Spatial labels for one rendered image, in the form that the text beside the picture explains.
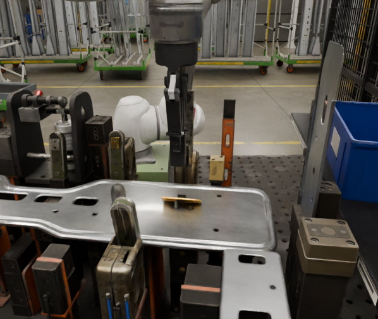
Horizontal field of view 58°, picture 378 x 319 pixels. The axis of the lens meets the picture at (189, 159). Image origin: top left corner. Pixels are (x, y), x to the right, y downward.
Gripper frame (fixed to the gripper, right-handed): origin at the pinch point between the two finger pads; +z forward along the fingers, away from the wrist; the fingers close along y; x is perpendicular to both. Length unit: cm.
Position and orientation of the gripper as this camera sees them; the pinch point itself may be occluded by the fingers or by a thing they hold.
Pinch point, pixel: (177, 149)
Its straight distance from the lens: 68.1
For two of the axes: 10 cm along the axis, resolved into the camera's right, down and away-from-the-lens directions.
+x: 9.9, 0.5, -1.2
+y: -1.3, 4.1, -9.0
